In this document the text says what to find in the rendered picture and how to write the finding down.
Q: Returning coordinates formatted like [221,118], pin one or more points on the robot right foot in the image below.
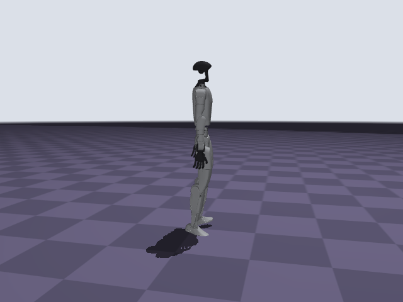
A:
[197,231]

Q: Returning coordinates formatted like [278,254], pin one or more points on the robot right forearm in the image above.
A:
[200,131]

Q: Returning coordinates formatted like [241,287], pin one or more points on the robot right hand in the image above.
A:
[200,157]

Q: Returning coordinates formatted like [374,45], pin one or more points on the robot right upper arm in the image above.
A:
[200,97]

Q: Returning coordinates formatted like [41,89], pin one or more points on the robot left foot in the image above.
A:
[205,220]

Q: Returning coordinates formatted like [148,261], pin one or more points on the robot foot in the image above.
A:
[205,220]
[197,231]

